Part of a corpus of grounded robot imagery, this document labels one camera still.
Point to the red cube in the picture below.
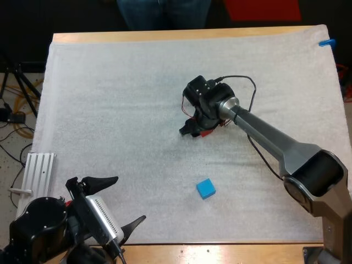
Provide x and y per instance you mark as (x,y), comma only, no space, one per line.
(207,134)

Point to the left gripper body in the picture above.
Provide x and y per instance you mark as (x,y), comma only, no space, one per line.
(79,211)

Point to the blue cube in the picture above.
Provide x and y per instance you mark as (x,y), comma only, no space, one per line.
(205,188)

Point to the person's legs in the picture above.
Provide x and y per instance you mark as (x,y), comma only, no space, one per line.
(143,13)

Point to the blue clip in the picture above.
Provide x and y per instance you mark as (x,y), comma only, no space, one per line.
(326,42)

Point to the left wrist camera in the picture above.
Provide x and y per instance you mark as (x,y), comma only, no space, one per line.
(105,220)

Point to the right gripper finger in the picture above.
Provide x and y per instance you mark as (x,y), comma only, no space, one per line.
(187,129)

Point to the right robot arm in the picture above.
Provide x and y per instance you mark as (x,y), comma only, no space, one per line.
(275,137)

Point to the ribbed aluminium rail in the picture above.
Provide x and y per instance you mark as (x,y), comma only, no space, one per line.
(38,173)

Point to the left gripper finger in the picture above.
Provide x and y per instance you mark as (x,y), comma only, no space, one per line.
(132,228)
(101,182)

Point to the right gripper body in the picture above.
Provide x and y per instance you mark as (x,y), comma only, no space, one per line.
(206,122)

